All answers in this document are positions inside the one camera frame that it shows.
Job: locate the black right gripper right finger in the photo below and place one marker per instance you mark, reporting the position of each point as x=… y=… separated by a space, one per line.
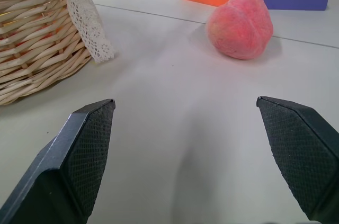
x=299 y=152

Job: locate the pink peach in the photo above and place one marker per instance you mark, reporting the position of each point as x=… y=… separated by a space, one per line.
x=239 y=26

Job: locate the cream lace ribbon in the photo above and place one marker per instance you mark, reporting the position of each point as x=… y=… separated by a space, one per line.
x=84 y=20

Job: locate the woven wicker basket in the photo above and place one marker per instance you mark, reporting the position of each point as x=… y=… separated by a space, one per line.
x=34 y=38

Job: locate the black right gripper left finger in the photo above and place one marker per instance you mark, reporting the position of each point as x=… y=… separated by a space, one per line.
x=66 y=160

